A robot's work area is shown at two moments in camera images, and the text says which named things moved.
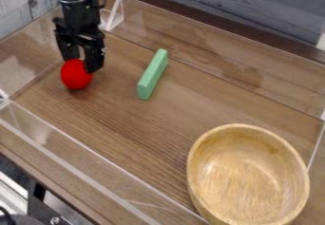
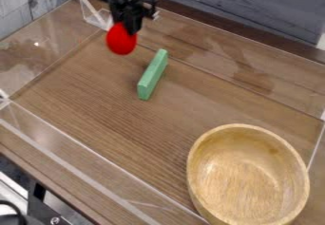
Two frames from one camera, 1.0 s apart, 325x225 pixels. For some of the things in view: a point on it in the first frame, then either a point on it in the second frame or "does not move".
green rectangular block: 152,74 does not move
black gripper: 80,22 to 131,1
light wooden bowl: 247,177 does not move
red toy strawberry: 75,75 to 120,41
